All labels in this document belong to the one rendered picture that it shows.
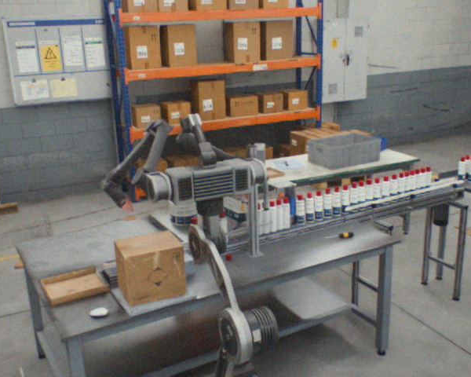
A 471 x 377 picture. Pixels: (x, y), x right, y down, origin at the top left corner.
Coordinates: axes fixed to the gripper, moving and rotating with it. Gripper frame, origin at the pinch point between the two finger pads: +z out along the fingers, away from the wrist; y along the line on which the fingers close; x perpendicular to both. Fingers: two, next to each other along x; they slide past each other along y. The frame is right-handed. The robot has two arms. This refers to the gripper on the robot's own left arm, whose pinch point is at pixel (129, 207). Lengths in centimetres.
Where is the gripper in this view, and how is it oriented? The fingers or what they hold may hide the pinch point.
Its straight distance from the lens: 327.9
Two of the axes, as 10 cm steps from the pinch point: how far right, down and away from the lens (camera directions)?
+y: -4.3, -2.4, 8.7
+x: -6.7, 7.3, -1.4
